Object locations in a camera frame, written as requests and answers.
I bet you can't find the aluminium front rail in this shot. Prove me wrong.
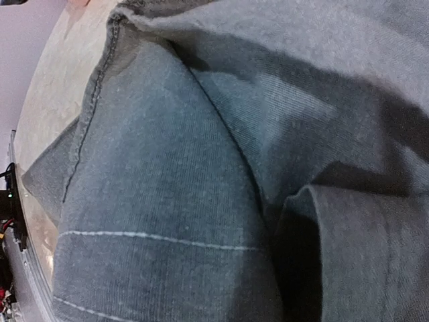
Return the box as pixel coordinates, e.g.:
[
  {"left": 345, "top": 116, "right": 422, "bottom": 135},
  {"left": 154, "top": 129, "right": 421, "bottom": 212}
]
[{"left": 7, "top": 130, "right": 56, "bottom": 321}]

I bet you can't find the grey blue button shirt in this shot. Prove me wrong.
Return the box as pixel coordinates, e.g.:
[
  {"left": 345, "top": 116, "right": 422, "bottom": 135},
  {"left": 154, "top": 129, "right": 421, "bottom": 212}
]
[{"left": 22, "top": 1, "right": 428, "bottom": 321}]

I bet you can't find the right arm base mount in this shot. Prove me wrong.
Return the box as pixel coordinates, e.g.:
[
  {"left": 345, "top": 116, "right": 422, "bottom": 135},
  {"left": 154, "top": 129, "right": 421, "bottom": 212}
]
[{"left": 1, "top": 162, "right": 23, "bottom": 321}]

